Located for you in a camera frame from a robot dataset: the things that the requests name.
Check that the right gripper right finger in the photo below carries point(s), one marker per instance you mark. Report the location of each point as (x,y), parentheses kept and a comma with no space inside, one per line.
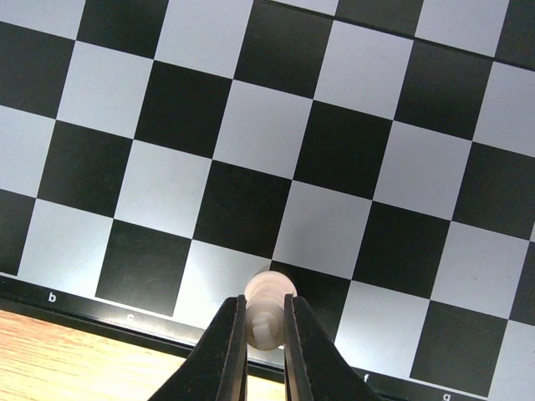
(314,369)

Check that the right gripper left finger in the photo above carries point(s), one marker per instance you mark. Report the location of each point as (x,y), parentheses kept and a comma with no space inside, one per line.
(216,369)

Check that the white king piece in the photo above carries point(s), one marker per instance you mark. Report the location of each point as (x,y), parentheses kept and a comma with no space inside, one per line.
(265,294)

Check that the black and silver chessboard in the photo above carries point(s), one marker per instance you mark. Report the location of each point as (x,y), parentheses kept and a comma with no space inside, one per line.
(156,155)

